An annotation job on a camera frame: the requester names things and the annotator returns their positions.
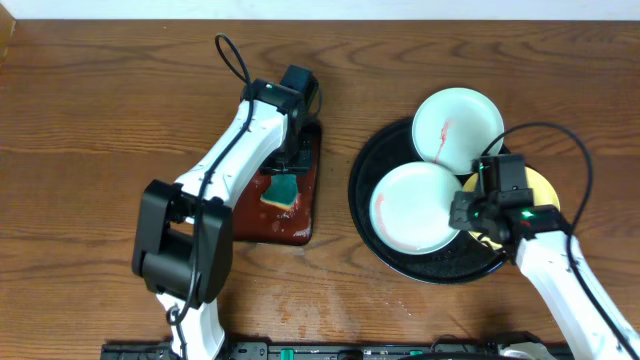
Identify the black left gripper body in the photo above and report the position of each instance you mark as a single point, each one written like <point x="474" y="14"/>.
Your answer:
<point x="297" y="160"/>

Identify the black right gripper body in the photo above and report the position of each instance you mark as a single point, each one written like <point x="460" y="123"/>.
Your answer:
<point x="472" y="214"/>

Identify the green scrubbing sponge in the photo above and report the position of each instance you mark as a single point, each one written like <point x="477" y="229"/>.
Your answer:
<point x="282" y="192"/>

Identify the yellow plate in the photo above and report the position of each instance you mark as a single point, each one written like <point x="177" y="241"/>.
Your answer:
<point x="543" y="194"/>

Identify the pale green plate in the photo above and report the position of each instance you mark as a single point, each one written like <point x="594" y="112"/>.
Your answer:
<point x="409" y="208"/>
<point x="455" y="126"/>

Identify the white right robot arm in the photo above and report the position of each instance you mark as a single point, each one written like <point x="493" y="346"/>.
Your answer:
<point x="537" y="240"/>

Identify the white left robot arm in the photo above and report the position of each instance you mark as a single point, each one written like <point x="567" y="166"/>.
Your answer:
<point x="184" y="238"/>

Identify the round black serving tray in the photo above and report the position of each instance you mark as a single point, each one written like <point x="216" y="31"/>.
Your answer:
<point x="463" y="260"/>

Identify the black rectangular water tray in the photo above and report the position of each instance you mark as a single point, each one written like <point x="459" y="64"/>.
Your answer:
<point x="260" y="222"/>

